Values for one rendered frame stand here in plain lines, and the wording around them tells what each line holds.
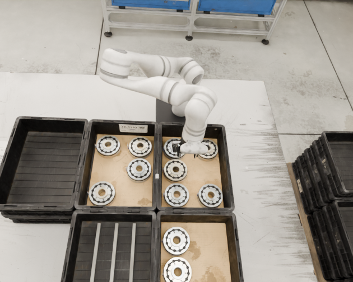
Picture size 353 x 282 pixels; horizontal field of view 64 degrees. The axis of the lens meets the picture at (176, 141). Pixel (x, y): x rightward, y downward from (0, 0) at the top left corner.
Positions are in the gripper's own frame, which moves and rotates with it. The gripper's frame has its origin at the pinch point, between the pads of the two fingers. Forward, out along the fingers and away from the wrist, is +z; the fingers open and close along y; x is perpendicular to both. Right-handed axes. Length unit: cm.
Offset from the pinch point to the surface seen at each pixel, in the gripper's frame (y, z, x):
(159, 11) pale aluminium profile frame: 12, 70, -189
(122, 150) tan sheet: 26.7, 17.5, -9.9
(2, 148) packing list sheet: 85, 31, -15
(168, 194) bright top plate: 6.3, 14.2, 11.2
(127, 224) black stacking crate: 22.0, 17.7, 22.7
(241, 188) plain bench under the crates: -30.6, 30.3, 1.5
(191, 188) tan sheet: -4.1, 17.4, 7.0
